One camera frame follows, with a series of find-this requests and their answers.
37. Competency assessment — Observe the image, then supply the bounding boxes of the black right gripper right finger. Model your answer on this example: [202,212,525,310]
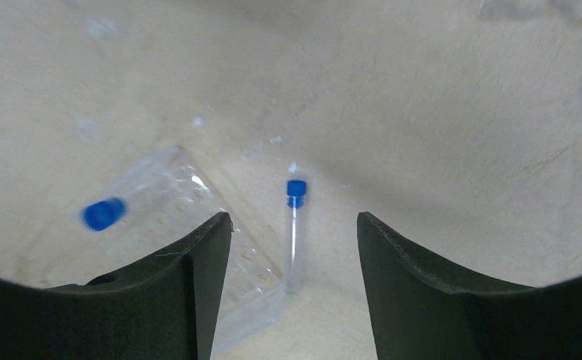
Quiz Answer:
[357,212,582,359]

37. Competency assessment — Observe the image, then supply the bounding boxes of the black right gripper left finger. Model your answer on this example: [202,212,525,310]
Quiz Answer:
[0,212,233,359]

